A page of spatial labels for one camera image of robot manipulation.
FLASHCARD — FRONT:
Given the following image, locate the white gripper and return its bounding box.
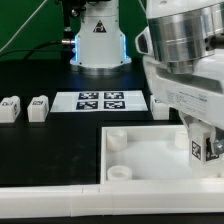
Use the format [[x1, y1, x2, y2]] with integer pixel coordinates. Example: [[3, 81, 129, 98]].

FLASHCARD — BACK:
[[143, 54, 224, 155]]

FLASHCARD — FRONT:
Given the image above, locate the white square tabletop tray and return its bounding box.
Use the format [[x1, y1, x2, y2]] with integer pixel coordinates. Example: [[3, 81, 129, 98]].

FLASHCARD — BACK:
[[100, 125, 224, 184]]

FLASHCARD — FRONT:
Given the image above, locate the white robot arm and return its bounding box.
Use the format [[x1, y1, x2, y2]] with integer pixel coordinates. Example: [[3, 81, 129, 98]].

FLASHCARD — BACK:
[[68, 0, 224, 155]]

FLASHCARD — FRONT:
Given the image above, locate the white L-shaped obstacle fence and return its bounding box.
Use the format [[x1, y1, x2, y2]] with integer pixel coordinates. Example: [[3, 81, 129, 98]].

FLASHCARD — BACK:
[[0, 178, 224, 219]]

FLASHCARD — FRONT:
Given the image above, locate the white sheet with tags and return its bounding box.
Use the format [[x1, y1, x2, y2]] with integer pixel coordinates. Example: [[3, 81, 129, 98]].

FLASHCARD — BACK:
[[51, 91, 148, 112]]

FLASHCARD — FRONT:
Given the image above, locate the black cable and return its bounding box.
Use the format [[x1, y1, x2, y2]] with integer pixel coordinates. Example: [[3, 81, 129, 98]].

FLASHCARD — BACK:
[[0, 39, 78, 61]]

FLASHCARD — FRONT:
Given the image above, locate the white cable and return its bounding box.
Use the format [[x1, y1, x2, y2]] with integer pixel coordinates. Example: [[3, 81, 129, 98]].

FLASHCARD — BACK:
[[0, 0, 49, 54]]

